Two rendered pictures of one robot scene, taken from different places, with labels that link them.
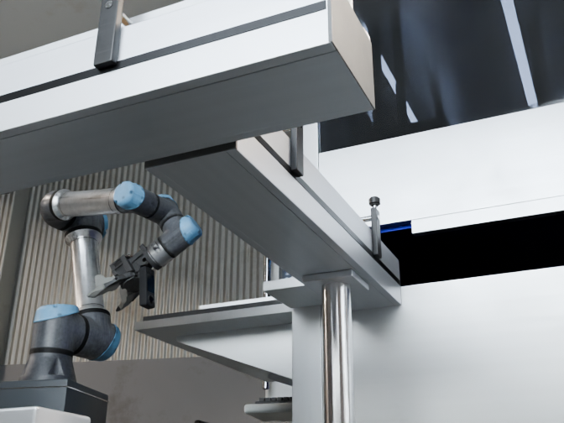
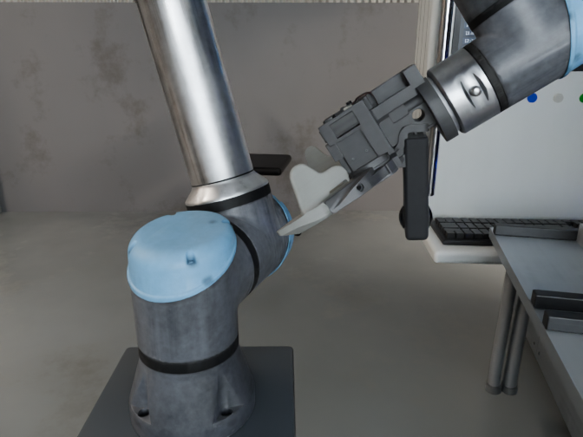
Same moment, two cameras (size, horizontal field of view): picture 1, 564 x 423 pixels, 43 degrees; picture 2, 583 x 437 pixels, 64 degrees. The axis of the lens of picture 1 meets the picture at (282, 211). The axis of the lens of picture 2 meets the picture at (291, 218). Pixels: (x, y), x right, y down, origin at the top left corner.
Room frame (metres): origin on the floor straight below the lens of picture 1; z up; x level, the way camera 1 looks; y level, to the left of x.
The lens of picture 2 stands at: (1.47, 0.62, 1.19)
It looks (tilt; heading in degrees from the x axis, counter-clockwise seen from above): 19 degrees down; 348
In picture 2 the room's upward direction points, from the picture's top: straight up
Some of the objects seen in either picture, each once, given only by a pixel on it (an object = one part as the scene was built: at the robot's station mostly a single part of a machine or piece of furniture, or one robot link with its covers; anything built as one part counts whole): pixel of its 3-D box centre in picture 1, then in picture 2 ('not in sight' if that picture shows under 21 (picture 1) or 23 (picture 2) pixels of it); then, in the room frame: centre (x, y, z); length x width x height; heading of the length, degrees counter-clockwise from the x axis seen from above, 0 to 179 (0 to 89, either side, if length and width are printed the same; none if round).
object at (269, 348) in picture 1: (242, 358); not in sight; (1.61, 0.09, 0.79); 0.34 x 0.03 x 0.13; 65
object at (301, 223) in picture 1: (302, 206); not in sight; (1.05, -0.03, 0.92); 0.69 x 0.15 x 0.16; 155
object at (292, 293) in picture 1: (310, 291); not in sight; (1.34, -0.06, 0.87); 0.14 x 0.13 x 0.02; 65
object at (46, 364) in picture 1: (49, 369); (191, 368); (1.97, 0.63, 0.84); 0.15 x 0.15 x 0.10
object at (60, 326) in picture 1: (57, 328); (188, 278); (1.97, 0.63, 0.96); 0.13 x 0.12 x 0.14; 146
